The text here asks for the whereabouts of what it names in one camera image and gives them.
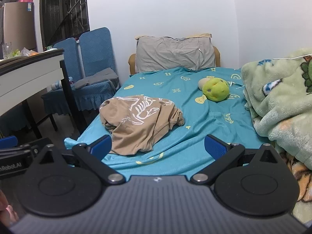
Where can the grey pillow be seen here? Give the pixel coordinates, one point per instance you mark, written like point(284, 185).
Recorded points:
point(170, 53)

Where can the pink container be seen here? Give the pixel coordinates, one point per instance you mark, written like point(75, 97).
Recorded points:
point(25, 0)

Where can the green plush toy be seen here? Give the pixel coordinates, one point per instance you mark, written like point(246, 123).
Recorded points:
point(215, 90)

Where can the plastic bag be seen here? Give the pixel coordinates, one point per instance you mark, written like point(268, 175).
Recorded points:
point(28, 52)

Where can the small blue white plush toy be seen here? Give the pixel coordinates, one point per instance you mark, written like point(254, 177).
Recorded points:
point(57, 84)

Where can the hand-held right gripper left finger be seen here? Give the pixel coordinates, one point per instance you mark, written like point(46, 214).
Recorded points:
point(101, 146)

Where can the green cartoon fleece blanket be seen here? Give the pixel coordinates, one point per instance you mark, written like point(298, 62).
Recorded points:
point(280, 102)

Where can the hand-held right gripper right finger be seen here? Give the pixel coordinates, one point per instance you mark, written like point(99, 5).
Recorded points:
point(215, 147)

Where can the grey cloth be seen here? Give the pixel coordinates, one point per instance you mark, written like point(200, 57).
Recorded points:
point(97, 78)

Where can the dark window grille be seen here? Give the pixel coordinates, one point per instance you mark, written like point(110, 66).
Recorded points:
point(63, 9)

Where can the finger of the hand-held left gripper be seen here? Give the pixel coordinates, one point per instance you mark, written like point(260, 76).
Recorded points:
point(8, 141)

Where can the tan trousers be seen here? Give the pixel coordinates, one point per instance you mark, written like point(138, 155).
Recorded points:
point(139, 124)

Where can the clear drinking glass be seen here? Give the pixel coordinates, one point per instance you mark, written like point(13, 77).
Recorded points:
point(6, 51)

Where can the teal printed bed sheet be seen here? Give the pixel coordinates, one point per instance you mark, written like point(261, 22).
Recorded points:
point(195, 119)

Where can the person's left hand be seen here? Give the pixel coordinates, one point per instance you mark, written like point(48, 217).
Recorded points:
point(8, 210)

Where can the golden refrigerator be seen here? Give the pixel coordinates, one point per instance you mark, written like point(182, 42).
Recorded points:
point(19, 24)

